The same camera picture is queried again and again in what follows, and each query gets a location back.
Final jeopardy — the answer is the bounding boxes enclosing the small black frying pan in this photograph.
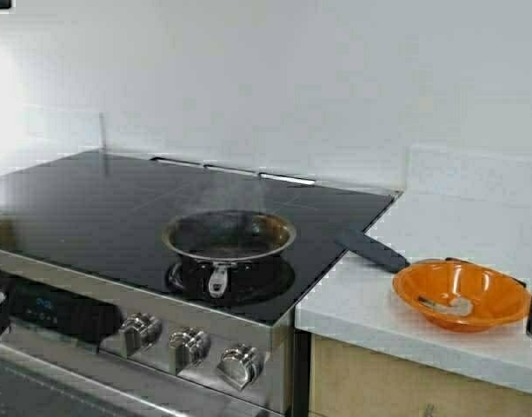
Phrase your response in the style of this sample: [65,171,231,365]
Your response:
[162,209,297,300]

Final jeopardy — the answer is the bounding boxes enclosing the middle chrome stove knob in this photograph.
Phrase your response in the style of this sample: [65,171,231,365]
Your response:
[168,328,211,374]

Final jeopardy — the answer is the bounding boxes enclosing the wooden cabinet under counter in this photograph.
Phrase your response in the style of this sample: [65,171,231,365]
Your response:
[309,335,532,416]

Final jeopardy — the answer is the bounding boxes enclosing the raw grey shrimp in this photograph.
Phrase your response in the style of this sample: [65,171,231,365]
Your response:
[417,296,474,317]

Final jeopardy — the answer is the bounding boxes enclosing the left chrome stove knob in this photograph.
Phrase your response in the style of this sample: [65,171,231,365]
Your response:
[118,313,162,358]

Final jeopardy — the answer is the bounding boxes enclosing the black spatula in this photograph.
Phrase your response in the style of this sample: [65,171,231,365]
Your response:
[336,228,410,274]

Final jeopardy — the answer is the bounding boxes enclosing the orange plastic bowl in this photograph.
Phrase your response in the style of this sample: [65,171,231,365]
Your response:
[392,258,531,333]

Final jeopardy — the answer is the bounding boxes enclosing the stainless steel induction stove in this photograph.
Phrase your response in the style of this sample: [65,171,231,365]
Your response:
[0,150,397,416]

